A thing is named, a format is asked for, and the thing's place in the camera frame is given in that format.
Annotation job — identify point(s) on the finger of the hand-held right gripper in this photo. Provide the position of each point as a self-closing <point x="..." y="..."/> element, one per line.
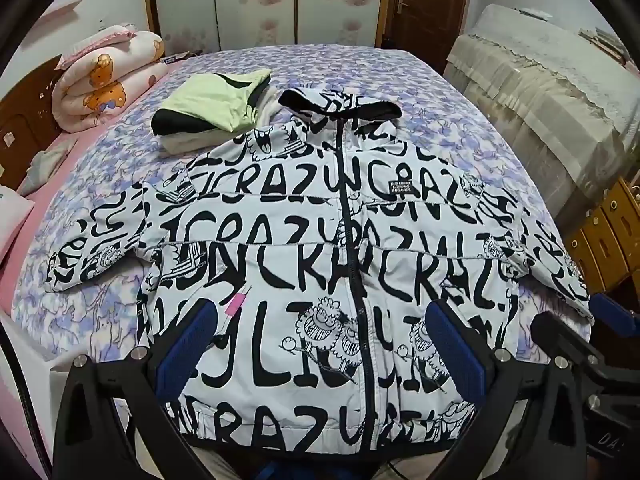
<point x="565" y="340"/>
<point x="612" y="312"/>

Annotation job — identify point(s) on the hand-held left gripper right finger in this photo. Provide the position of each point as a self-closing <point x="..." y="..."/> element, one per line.
<point x="452" y="345"/>

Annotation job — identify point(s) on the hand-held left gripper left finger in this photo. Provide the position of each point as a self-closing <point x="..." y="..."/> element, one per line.
<point x="192" y="340"/>

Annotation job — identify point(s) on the white black lettered jacket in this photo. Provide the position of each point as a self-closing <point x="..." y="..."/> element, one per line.
<point x="300" y="210"/>

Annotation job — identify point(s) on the pink bed sheet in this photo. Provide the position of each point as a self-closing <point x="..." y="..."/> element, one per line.
<point x="15" y="280"/>

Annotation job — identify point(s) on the folded black garment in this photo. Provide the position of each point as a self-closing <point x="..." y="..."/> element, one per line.
<point x="172" y="122"/>

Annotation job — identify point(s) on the white pillow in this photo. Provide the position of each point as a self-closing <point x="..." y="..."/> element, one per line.
<point x="10" y="220"/>

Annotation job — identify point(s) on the lace covered furniture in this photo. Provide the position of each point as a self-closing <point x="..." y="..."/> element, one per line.
<point x="540" y="100"/>

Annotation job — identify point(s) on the small grey cloth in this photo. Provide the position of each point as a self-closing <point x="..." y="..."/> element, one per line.
<point x="50" y="162"/>

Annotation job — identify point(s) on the purple floral blanket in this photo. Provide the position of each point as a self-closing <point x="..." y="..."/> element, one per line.
<point x="425" y="110"/>

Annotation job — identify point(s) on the folded light green garment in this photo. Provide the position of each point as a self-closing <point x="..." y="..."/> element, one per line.
<point x="210" y="97"/>

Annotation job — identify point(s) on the wooden headboard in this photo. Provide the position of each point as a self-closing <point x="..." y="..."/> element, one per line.
<point x="25" y="120"/>

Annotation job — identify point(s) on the rolled bear print quilt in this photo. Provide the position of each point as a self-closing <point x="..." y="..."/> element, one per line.
<point x="110" y="75"/>

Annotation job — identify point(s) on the small dark object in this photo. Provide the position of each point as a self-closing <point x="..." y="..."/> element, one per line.
<point x="177" y="57"/>

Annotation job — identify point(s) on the dark wooden door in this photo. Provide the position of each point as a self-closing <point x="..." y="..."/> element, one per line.
<point x="430" y="10"/>

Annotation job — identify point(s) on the wall air conditioner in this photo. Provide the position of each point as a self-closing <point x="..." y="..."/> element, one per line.
<point x="65" y="8"/>

